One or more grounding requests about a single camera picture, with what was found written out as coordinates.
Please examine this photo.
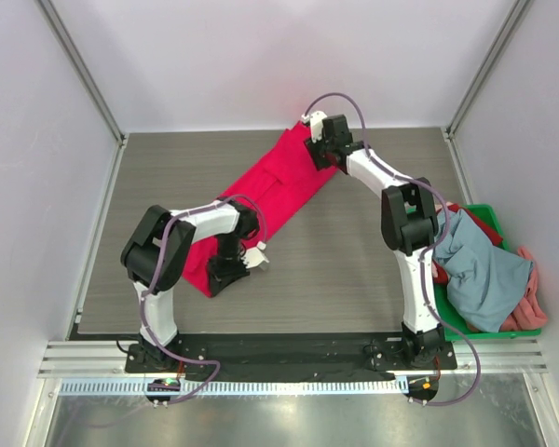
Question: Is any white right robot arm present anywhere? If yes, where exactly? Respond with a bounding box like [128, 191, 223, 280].
[301, 112, 445, 368]

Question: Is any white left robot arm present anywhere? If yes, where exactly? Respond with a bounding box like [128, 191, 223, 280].
[120, 195, 268, 373]

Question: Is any dark red t-shirt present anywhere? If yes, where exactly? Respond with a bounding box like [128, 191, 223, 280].
[431, 202, 503, 285]

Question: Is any light blue t-shirt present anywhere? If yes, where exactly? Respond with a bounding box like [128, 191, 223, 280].
[433, 210, 534, 332]

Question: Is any green plastic bin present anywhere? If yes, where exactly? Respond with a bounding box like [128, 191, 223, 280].
[429, 203, 544, 344]

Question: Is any pink t-shirt in bin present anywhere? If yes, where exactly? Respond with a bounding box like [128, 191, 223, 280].
[428, 199, 550, 332]

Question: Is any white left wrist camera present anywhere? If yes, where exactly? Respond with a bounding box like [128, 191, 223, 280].
[242, 241, 270, 271]

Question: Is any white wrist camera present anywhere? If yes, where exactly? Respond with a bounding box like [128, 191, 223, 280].
[301, 111, 327, 142]
[242, 241, 270, 271]

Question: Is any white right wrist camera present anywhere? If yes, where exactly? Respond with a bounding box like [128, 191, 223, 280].
[301, 111, 327, 142]

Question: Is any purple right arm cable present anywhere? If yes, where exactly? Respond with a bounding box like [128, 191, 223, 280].
[304, 92, 483, 407]

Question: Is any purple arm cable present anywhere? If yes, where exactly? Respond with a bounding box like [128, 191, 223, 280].
[138, 194, 222, 405]
[304, 92, 483, 407]

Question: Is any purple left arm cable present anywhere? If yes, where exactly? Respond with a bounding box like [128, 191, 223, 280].
[138, 194, 222, 405]

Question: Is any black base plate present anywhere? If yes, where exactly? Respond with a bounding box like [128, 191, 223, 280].
[125, 332, 457, 381]

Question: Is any aluminium frame rail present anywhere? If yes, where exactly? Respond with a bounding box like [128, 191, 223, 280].
[38, 335, 547, 382]

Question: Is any white slotted cable duct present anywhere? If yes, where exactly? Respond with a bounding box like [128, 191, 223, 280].
[60, 376, 408, 398]

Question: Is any right aluminium corner post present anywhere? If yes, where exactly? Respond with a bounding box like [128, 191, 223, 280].
[443, 0, 533, 141]

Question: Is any aluminium corner post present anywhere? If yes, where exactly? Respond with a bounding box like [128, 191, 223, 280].
[443, 0, 533, 141]
[34, 0, 127, 146]

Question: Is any left aluminium corner post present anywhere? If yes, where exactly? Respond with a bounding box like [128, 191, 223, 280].
[34, 0, 127, 146]

